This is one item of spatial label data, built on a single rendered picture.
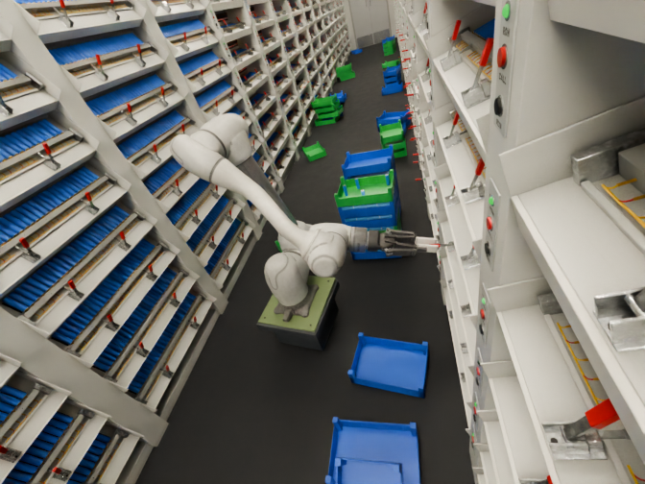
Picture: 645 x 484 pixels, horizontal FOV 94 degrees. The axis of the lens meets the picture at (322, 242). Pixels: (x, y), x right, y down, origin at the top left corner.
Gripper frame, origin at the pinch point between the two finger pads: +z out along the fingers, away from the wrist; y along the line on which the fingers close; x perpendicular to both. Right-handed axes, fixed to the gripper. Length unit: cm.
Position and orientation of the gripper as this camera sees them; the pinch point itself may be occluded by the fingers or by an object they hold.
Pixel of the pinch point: (426, 244)
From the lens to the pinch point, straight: 110.4
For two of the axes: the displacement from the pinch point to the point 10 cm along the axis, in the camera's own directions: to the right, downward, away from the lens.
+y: -1.6, 6.5, -7.4
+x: -0.3, -7.6, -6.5
